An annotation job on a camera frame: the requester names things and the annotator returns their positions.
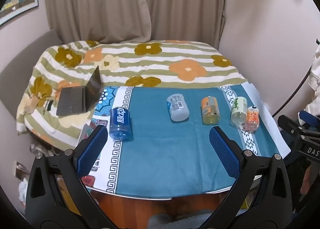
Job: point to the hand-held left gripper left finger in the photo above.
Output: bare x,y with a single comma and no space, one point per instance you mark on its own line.
92,151

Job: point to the green-white label bottle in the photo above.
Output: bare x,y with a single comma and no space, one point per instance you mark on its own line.
239,111

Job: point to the round table with silver rim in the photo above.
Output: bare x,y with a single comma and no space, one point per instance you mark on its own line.
150,197

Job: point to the beige curtain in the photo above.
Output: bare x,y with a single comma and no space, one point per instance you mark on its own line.
120,3

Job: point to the orange-label plastic bottle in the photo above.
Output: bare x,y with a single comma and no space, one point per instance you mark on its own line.
210,110

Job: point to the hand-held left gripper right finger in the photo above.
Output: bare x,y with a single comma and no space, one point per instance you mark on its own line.
224,153

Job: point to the floral striped blanket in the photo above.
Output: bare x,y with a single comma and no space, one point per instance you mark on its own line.
155,68

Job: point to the white cloth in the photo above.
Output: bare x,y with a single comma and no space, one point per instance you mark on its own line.
315,71

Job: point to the dark grey laptop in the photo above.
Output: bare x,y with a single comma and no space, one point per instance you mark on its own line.
75,99

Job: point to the clear white-label bottle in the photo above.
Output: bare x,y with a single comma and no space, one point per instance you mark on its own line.
177,107

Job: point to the small black object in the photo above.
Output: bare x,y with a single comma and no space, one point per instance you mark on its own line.
50,105

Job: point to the blue plastic bottle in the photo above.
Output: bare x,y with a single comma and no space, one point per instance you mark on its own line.
120,124

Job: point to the blue patterned tablecloth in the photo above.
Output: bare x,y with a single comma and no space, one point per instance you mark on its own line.
170,154

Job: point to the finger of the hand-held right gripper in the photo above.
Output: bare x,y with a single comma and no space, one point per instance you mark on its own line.
295,124
309,118

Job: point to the small orange drink bottle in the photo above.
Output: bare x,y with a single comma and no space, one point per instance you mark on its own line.
252,119

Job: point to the small cardboard box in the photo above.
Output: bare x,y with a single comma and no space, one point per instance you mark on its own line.
21,169

